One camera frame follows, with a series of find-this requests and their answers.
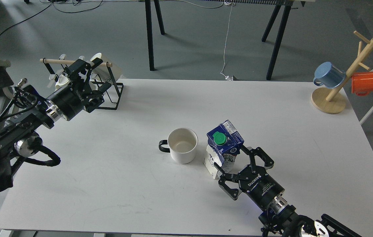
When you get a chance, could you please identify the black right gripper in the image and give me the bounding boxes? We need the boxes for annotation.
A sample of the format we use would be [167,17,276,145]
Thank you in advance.
[213,145,285,211]

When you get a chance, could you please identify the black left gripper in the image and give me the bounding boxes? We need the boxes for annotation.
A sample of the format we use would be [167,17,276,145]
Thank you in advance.
[46,58,112,121]

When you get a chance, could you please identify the blue white milk carton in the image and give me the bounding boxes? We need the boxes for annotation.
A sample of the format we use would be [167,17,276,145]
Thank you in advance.
[203,120,245,180]

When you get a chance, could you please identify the white enamel mug black handle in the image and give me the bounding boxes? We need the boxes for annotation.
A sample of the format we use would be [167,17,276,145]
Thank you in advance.
[159,128,198,164]

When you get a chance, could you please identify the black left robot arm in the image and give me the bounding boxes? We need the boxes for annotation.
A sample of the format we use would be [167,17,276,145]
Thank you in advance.
[0,58,112,192]

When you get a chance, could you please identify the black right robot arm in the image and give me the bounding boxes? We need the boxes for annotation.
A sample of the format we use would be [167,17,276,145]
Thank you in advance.
[214,146,359,237]

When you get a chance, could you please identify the cream mug rear on rack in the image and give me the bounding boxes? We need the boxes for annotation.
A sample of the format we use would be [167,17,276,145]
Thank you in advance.
[90,53,123,85]

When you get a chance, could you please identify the cream mug on rack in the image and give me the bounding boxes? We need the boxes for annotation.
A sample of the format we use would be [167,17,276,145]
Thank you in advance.
[55,70,70,91]
[90,53,123,85]

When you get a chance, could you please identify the cream mug front on rack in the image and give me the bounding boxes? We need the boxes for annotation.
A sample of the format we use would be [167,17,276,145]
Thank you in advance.
[55,70,70,91]

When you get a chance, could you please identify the black table legs left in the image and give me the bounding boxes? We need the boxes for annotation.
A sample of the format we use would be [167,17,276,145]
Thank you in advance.
[144,0,166,72]

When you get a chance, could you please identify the black table legs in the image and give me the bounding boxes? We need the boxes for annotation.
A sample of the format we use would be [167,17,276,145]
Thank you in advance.
[144,0,166,72]
[261,0,293,80]

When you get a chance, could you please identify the wooden mug tree stand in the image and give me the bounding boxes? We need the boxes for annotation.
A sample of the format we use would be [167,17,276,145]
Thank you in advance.
[311,31,373,114]

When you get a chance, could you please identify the blue mug on tree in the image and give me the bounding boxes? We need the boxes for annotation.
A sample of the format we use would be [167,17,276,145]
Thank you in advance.
[313,62,346,89]

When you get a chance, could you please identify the orange mug on tree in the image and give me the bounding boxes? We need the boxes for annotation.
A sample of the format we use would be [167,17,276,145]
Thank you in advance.
[351,72,373,96]

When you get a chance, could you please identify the black table legs right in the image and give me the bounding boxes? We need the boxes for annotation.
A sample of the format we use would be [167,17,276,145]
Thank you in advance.
[261,0,293,80]

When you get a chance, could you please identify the black wire mug rack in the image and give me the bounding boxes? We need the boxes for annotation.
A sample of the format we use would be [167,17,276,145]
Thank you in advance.
[40,56,124,110]

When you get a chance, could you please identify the black cables on floor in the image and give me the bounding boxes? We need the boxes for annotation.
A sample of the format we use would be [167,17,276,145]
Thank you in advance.
[0,0,104,46]

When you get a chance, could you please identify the white cable on floor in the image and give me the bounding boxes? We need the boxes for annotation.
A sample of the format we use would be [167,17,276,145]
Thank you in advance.
[138,0,237,81]

